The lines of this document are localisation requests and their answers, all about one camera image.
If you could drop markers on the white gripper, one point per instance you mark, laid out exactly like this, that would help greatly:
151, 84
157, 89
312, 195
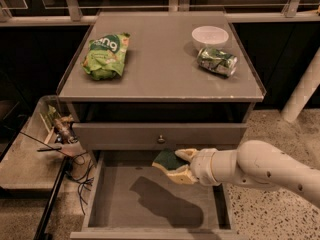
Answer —
202, 166

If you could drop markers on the green and yellow sponge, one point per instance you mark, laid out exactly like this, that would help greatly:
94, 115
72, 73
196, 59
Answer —
167, 161

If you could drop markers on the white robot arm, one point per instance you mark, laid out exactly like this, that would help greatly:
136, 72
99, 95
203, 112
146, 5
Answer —
254, 164

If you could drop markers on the round metal drawer knob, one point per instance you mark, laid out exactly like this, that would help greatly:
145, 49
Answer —
161, 139

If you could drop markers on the open grey middle drawer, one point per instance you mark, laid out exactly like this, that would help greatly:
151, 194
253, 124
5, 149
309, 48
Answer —
132, 200

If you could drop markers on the grey drawer cabinet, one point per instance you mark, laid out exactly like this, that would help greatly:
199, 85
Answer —
162, 82

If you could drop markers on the grey upper drawer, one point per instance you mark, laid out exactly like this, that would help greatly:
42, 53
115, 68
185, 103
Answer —
143, 136

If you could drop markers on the crushed green soda can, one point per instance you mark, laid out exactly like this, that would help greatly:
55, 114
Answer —
217, 61

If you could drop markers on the brown bottle in bin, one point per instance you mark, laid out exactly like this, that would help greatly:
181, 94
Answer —
63, 127

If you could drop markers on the white bowl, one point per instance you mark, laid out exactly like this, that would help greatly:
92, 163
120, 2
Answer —
209, 36

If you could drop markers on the green chip bag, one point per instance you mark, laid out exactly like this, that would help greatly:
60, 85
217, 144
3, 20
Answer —
106, 56

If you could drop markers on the white diagonal pole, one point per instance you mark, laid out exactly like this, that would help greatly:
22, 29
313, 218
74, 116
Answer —
304, 90

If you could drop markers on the metal window railing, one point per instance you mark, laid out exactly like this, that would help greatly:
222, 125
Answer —
85, 12

